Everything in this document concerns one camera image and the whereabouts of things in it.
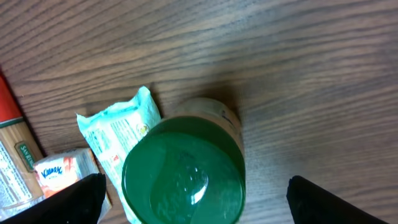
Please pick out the teal wet wipes pack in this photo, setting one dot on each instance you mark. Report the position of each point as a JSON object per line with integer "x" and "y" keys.
{"x": 112, "y": 133}

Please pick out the orange kleenex tissue pack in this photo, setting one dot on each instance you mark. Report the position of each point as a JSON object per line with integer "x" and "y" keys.
{"x": 57, "y": 172}

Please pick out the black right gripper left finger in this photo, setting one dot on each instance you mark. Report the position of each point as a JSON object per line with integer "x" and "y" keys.
{"x": 80, "y": 202}

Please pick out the green lid jar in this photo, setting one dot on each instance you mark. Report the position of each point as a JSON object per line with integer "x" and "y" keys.
{"x": 189, "y": 168}

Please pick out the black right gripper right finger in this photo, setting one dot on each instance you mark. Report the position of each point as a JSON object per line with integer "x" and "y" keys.
{"x": 309, "y": 203}

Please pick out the long spaghetti pasta package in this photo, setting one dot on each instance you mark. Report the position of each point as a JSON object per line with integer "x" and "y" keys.
{"x": 19, "y": 151}

